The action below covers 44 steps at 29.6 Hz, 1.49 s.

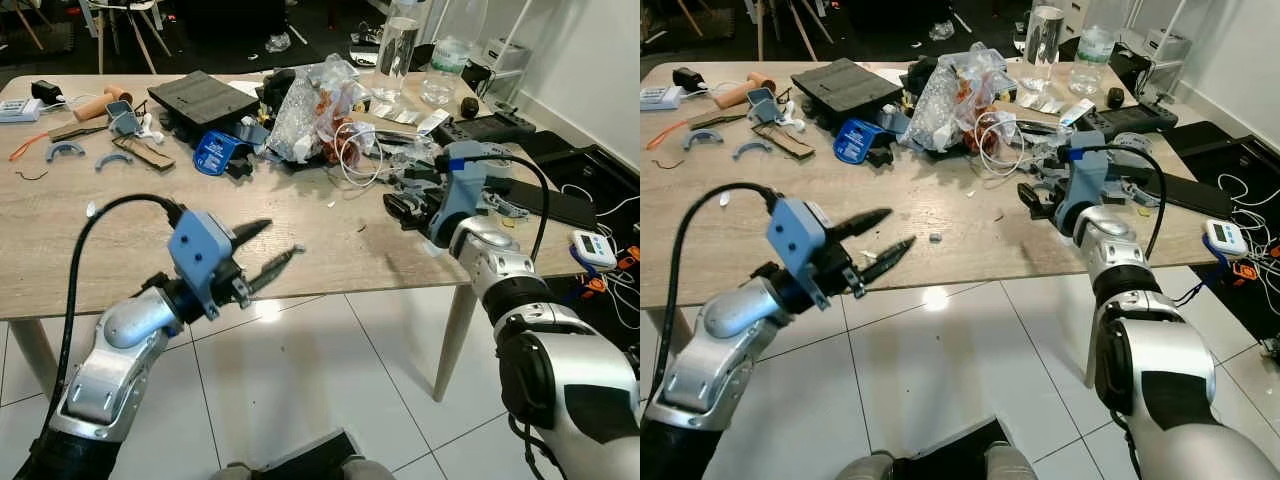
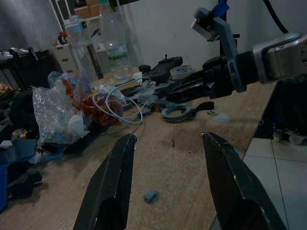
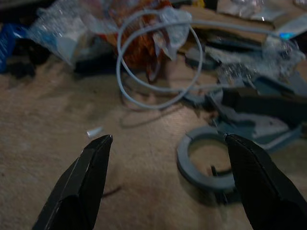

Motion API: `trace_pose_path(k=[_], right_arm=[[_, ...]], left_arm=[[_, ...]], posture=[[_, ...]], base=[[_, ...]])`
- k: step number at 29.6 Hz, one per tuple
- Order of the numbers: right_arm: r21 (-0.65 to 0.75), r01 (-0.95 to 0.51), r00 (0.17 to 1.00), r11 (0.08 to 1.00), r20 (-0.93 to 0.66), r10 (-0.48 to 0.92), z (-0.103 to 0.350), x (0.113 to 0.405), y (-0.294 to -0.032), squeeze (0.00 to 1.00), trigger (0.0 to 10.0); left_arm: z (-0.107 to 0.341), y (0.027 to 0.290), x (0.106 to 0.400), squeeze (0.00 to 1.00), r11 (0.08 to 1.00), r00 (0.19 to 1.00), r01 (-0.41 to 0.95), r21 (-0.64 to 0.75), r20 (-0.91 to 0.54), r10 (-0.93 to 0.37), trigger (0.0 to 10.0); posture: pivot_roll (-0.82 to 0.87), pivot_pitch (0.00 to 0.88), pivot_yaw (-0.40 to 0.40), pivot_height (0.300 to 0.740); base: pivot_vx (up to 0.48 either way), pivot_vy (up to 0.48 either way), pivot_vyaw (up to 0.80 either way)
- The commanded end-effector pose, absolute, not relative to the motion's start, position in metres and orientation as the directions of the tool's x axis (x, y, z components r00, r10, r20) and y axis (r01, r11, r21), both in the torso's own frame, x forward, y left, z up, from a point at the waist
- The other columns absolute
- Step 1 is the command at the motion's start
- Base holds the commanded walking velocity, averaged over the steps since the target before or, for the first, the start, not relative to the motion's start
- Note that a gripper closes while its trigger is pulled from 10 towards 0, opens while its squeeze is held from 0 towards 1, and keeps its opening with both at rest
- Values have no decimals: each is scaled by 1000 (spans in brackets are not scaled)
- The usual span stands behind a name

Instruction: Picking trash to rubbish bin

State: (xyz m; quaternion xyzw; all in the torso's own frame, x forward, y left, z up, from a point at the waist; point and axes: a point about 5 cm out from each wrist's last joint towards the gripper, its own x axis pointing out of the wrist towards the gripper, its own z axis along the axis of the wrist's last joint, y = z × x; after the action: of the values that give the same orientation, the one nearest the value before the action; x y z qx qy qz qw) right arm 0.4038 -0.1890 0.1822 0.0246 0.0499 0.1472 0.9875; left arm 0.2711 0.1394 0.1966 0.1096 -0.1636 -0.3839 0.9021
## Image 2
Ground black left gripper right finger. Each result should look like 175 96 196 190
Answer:
201 131 288 230

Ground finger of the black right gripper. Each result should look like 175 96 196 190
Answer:
165 80 212 104
154 70 206 97

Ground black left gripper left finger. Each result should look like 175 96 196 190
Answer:
73 133 138 230

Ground blue plastic bin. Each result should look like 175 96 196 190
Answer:
0 162 12 213

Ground white tape roll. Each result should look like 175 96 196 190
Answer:
169 65 196 80

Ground pale blue round disc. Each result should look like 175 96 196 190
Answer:
214 114 233 123

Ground small grey plastic block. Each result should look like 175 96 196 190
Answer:
143 189 160 204

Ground small clear glass bowl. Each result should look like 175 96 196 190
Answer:
111 66 134 80

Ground orange crumpled snack wrapper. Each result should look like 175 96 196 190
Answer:
61 76 124 126

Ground tall clear plastic bottle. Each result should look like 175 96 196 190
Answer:
99 0 132 80

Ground black cloth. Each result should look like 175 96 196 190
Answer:
6 170 43 200

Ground clear bubble wrap sheet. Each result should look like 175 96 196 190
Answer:
32 85 90 145

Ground clear bottle with blue lid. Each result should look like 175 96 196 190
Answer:
64 14 104 81

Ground brown cardboard boxes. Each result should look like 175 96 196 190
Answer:
73 0 101 19

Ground white drawer cabinet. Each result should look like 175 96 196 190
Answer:
52 42 79 75

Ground black side table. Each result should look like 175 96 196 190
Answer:
0 48 57 91

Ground grey printed ring part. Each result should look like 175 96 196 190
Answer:
161 104 195 124

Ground white thin cable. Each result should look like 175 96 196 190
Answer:
92 90 155 125

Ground blue cable plug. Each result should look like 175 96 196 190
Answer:
212 0 231 15

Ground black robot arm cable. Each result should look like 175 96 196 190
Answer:
262 0 289 35

